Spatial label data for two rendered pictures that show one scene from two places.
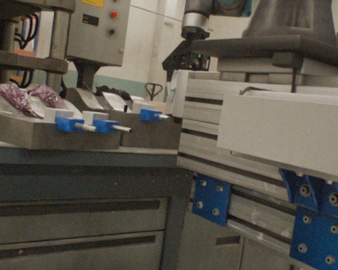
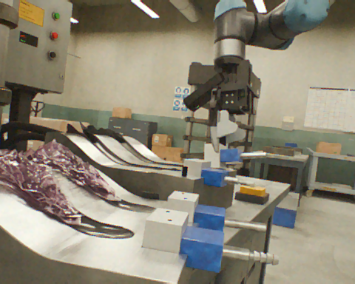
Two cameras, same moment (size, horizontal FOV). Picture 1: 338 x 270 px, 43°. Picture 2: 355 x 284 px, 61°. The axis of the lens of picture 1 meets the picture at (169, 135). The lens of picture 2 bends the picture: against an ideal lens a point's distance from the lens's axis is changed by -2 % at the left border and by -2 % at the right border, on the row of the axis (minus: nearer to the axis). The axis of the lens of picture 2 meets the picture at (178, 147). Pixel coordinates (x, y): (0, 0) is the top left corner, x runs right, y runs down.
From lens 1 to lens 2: 0.74 m
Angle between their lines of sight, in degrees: 25
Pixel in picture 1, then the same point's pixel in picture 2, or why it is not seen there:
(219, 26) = (85, 55)
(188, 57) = (235, 94)
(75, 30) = (12, 50)
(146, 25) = not seen: hidden behind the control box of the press
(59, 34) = not seen: outside the picture
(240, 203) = not seen: outside the picture
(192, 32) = (236, 63)
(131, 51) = not seen: hidden behind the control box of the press
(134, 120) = (200, 188)
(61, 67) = (4, 97)
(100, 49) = (40, 73)
